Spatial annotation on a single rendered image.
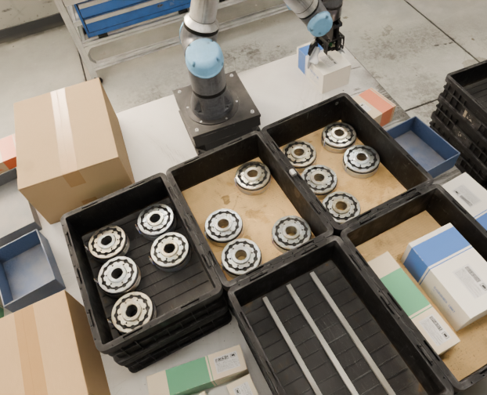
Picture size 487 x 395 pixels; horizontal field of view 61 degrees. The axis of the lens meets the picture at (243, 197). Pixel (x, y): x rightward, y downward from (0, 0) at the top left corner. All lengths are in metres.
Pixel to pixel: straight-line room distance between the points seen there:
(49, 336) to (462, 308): 0.93
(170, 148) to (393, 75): 1.77
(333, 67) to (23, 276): 1.27
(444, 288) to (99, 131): 1.06
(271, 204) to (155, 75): 2.01
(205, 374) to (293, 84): 1.13
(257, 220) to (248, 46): 2.13
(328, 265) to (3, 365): 0.80
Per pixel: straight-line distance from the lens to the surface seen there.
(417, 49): 3.15
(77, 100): 1.54
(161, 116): 1.67
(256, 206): 1.17
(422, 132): 1.54
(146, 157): 1.54
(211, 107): 1.42
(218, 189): 1.22
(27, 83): 3.41
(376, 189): 1.23
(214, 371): 1.08
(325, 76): 1.62
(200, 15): 1.41
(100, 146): 1.35
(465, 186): 1.36
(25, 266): 1.46
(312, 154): 1.25
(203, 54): 1.35
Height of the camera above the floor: 1.81
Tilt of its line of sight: 55 degrees down
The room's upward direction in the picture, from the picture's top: 9 degrees counter-clockwise
